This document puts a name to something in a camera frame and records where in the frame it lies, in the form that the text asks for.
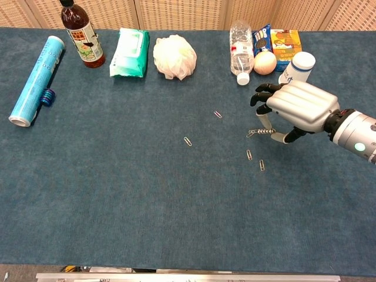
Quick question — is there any blue cookie pack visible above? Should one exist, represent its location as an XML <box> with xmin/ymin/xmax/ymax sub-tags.
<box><xmin>252</xmin><ymin>23</ymin><xmax>276</xmax><ymax>58</ymax></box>

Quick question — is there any dark brown sauce bottle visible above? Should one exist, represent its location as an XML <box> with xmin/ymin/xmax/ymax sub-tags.
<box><xmin>59</xmin><ymin>0</ymin><xmax>106</xmax><ymax>69</ymax></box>

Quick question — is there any clear plastic water bottle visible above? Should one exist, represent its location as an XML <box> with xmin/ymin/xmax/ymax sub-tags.
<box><xmin>229</xmin><ymin>19</ymin><xmax>255</xmax><ymax>86</ymax></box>

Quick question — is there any teal felt table cover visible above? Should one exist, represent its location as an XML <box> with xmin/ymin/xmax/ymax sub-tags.
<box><xmin>0</xmin><ymin>26</ymin><xmax>376</xmax><ymax>277</ymax></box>

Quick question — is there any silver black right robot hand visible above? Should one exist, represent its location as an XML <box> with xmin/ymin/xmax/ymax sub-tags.
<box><xmin>250</xmin><ymin>80</ymin><xmax>341</xmax><ymax>145</ymax></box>

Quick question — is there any beige egg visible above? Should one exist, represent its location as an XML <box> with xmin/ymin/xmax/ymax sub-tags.
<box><xmin>253</xmin><ymin>51</ymin><xmax>278</xmax><ymax>76</ymax></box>

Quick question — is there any white mesh bath sponge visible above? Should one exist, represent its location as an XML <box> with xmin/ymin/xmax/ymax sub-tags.
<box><xmin>152</xmin><ymin>34</ymin><xmax>198</xmax><ymax>81</ymax></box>

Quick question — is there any aluminium profile rail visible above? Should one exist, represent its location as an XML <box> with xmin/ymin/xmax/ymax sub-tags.
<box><xmin>35</xmin><ymin>273</ymin><xmax>342</xmax><ymax>282</ymax></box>

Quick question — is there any orange yellow snack box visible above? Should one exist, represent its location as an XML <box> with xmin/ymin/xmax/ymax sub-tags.
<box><xmin>270</xmin><ymin>29</ymin><xmax>304</xmax><ymax>72</ymax></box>

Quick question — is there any small teal striped spool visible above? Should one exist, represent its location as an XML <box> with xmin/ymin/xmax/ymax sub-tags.
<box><xmin>39</xmin><ymin>88</ymin><xmax>56</xmax><ymax>107</ymax></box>

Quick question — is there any white paper cup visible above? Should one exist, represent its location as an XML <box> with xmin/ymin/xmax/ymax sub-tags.
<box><xmin>277</xmin><ymin>51</ymin><xmax>317</xmax><ymax>85</ymax></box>

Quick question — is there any woven rattan folding screen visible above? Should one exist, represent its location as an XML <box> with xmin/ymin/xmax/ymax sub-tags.
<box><xmin>0</xmin><ymin>0</ymin><xmax>376</xmax><ymax>32</ymax></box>

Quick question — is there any blue cling film roll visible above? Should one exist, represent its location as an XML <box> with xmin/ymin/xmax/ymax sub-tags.
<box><xmin>8</xmin><ymin>35</ymin><xmax>66</xmax><ymax>128</ymax></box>

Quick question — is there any green wet wipes pack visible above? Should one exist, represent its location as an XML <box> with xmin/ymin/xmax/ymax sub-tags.
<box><xmin>109</xmin><ymin>27</ymin><xmax>151</xmax><ymax>79</ymax></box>

